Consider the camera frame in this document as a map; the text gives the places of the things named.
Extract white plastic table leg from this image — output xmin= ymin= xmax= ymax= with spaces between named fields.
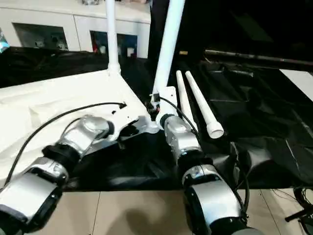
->
xmin=175 ymin=70 xmax=197 ymax=131
xmin=185 ymin=71 xmax=225 ymax=140
xmin=151 ymin=0 xmax=186 ymax=97
xmin=105 ymin=0 xmax=122 ymax=76

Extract white plastic table top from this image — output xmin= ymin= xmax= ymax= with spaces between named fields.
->
xmin=0 ymin=68 xmax=160 ymax=183

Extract black mat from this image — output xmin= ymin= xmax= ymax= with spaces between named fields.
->
xmin=0 ymin=47 xmax=313 ymax=191

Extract black metal bar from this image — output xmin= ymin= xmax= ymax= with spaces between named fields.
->
xmin=204 ymin=49 xmax=313 ymax=67

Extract white cabinet with glass doors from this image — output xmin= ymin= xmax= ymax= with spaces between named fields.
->
xmin=0 ymin=0 xmax=153 ymax=59

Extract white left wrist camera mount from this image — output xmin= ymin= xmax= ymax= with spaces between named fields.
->
xmin=105 ymin=102 xmax=151 ymax=141

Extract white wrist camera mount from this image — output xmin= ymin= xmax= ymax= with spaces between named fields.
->
xmin=105 ymin=102 xmax=151 ymax=141
xmin=149 ymin=86 xmax=178 ymax=129

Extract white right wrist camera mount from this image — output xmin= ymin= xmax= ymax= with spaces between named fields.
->
xmin=149 ymin=86 xmax=178 ymax=129

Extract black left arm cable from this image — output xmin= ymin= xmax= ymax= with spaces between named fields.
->
xmin=2 ymin=101 xmax=127 ymax=186

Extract thin black floor cable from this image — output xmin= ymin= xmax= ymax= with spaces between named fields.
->
xmin=271 ymin=188 xmax=313 ymax=211

